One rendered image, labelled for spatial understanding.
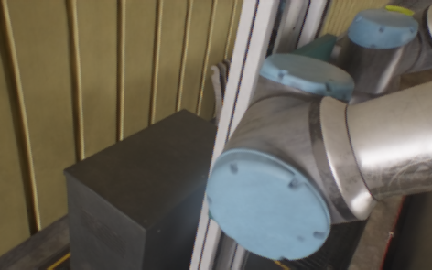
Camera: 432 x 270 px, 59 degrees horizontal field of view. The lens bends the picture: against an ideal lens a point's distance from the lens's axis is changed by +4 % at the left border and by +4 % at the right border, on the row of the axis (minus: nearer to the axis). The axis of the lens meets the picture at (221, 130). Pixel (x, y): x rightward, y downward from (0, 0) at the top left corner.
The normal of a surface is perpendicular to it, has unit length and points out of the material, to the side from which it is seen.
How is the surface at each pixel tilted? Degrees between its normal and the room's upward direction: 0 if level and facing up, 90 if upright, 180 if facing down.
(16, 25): 90
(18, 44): 90
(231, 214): 93
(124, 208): 0
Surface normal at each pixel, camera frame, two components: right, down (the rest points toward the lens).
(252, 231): -0.38, 0.51
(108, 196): 0.17, -0.82
